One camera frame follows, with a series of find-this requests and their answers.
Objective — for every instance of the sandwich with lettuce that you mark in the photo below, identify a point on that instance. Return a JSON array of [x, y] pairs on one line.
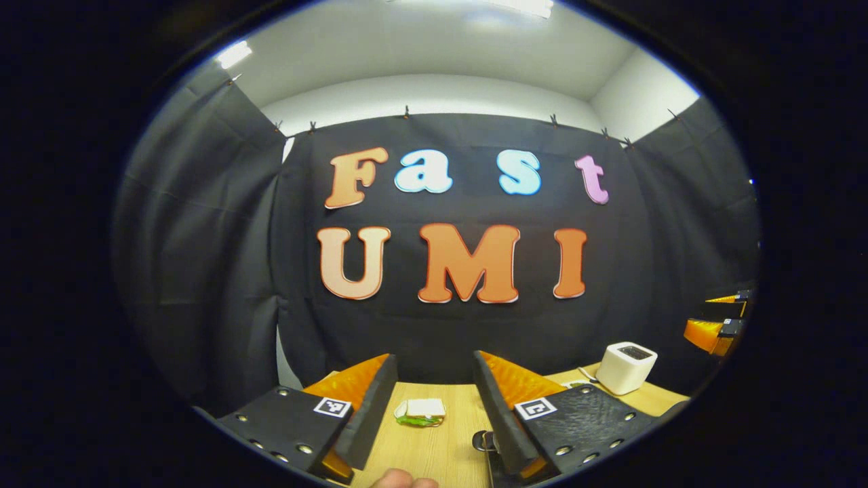
[[420, 410]]

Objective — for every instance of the white box appliance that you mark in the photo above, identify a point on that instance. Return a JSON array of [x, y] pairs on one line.
[[624, 369]]

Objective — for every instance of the row of black cloth clips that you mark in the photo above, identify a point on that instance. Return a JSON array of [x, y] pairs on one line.
[[407, 112]]

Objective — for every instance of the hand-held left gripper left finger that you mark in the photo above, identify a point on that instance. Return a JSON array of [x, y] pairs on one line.
[[369, 413]]

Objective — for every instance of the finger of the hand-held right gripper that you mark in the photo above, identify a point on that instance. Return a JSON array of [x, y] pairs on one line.
[[705, 333], [729, 297]]

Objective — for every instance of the small ceiling light panel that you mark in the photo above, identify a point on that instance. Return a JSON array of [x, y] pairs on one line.
[[234, 54]]

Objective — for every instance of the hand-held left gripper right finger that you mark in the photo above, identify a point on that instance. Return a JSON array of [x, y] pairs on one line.
[[502, 420]]

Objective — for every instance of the black backdrop cloth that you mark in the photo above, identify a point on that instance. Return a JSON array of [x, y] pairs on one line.
[[441, 325]]

